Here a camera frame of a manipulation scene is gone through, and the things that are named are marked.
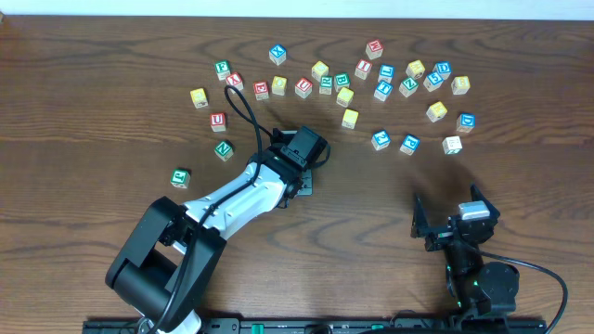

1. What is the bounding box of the blue 2 block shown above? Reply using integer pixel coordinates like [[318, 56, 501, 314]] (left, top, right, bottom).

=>
[[371, 130, 391, 150]]

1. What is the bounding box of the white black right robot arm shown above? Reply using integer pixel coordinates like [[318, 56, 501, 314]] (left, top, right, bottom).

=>
[[411, 186, 520, 327]]

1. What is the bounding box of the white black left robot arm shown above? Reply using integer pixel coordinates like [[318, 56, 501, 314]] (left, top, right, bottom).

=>
[[105, 151, 313, 333]]

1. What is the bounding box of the plain wooden block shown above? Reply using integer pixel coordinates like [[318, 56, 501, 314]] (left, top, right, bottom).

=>
[[442, 135, 462, 155]]

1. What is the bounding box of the blue D block lower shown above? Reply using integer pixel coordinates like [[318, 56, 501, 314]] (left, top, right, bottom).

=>
[[456, 113, 476, 133]]

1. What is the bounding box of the blue d block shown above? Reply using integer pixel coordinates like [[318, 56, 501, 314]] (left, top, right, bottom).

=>
[[456, 113, 476, 133], [433, 61, 452, 81]]

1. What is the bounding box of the blue P block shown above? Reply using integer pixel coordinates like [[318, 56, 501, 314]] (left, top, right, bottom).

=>
[[400, 135, 420, 156]]

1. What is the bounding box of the yellow block lower middle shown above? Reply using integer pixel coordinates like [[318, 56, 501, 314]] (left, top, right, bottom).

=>
[[342, 109, 359, 129]]

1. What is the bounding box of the green N block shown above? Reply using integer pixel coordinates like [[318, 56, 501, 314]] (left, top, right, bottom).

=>
[[214, 140, 234, 161]]

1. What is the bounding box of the yellow block right middle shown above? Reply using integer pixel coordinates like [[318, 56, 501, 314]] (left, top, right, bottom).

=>
[[426, 101, 447, 122]]

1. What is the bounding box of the red u block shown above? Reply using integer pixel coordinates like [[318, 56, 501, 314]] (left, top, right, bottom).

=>
[[209, 113, 227, 133], [295, 77, 313, 99]]

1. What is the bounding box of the yellow block below B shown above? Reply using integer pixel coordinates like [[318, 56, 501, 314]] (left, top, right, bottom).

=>
[[336, 87, 354, 108]]

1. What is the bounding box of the green R block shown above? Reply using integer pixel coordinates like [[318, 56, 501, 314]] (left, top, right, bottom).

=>
[[319, 76, 333, 95]]

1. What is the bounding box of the yellow block near left gripper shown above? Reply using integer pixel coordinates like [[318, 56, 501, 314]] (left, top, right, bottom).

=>
[[271, 76, 288, 96]]

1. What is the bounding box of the red E block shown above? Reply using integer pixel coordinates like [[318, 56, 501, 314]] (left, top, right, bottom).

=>
[[253, 81, 269, 100]]

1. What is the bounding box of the red U block left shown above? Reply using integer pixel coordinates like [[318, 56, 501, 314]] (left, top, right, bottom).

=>
[[209, 113, 227, 133]]

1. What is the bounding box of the yellow block far right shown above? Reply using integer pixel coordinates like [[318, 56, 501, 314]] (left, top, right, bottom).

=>
[[451, 76, 471, 96]]

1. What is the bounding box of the green B block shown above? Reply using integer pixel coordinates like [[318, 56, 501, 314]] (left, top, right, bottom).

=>
[[334, 72, 351, 92]]

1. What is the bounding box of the yellow block top middle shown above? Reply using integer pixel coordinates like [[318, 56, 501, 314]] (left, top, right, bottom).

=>
[[311, 60, 329, 82]]

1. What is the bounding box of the blue S block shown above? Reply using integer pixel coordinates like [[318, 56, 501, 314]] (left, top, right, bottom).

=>
[[423, 71, 444, 92]]

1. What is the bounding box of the green F block lower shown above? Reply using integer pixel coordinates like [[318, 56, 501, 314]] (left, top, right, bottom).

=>
[[170, 169, 191, 188]]

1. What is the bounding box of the green f block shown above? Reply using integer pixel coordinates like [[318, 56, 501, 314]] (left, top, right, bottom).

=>
[[214, 60, 231, 81], [170, 169, 191, 188]]

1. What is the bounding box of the green Z block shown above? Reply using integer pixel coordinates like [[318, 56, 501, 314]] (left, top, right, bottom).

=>
[[399, 77, 419, 97]]

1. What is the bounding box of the red X block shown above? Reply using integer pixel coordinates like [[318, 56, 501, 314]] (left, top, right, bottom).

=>
[[226, 72, 244, 91]]

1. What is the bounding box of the blue T block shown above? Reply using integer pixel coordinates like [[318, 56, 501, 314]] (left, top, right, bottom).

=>
[[374, 81, 394, 102]]

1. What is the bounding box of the blue D block upper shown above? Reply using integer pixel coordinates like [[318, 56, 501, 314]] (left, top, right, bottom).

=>
[[433, 61, 452, 81]]

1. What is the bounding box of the red I block upper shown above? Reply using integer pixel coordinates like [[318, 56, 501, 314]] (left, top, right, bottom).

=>
[[355, 59, 372, 80]]

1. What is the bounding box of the blue X block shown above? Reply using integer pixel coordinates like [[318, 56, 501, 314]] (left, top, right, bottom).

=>
[[269, 45, 287, 66]]

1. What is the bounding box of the yellow block far left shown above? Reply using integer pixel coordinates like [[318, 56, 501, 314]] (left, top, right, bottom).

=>
[[190, 88, 208, 109]]

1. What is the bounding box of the yellow block upper right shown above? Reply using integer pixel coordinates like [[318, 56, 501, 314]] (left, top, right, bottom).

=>
[[406, 59, 425, 80]]

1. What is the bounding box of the blue L block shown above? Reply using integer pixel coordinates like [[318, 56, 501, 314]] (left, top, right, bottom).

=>
[[378, 64, 395, 84]]

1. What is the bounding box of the green F block upper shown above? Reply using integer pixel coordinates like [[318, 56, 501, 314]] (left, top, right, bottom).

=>
[[214, 60, 231, 81]]

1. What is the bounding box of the red H block top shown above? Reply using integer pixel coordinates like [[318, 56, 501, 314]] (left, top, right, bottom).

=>
[[366, 39, 384, 60]]

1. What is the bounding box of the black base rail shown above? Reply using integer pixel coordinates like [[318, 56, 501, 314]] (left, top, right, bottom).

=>
[[82, 316, 549, 334]]

